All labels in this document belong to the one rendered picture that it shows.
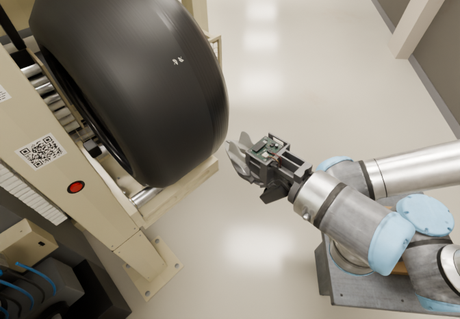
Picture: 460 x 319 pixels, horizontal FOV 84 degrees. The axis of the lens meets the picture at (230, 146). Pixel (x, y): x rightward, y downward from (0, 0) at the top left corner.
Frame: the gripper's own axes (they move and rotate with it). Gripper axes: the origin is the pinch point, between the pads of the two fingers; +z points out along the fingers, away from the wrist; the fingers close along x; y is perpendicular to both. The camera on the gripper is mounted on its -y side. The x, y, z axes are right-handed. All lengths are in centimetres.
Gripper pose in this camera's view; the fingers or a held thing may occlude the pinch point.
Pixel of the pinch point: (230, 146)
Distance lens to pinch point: 58.9
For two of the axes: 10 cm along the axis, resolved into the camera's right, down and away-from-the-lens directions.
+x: -7.1, 5.5, -4.4
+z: -7.0, -4.6, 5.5
